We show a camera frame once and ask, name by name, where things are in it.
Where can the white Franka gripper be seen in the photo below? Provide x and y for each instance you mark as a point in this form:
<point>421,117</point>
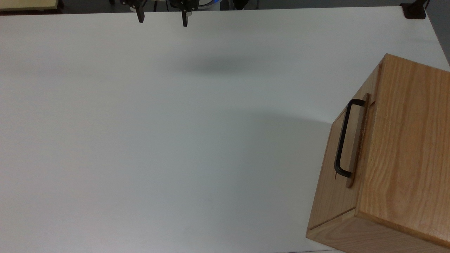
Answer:
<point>182,4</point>

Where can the wooden drawer cabinet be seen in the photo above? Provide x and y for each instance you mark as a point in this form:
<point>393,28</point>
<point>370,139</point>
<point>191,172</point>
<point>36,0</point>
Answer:
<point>407,140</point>

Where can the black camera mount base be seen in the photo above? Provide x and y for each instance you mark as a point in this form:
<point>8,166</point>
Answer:
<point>415,11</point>

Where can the yellowish wooden table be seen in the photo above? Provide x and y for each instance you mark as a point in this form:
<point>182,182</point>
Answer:
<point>24,4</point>

